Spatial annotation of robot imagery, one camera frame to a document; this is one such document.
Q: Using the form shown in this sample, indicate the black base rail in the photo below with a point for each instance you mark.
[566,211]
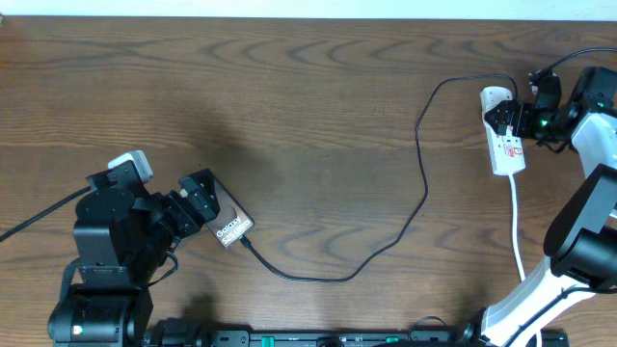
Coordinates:
[231,338]

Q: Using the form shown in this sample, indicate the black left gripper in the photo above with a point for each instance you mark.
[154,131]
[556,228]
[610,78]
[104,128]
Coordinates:
[191,204]

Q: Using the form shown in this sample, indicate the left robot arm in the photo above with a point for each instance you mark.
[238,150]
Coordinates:
[123,234]

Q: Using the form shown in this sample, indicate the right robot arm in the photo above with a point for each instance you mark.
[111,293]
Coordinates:
[579,258]

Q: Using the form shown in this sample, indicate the white power strip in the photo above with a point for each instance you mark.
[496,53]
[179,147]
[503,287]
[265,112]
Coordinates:
[506,151]

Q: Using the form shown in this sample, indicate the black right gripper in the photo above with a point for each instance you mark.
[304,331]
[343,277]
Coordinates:
[523,127]

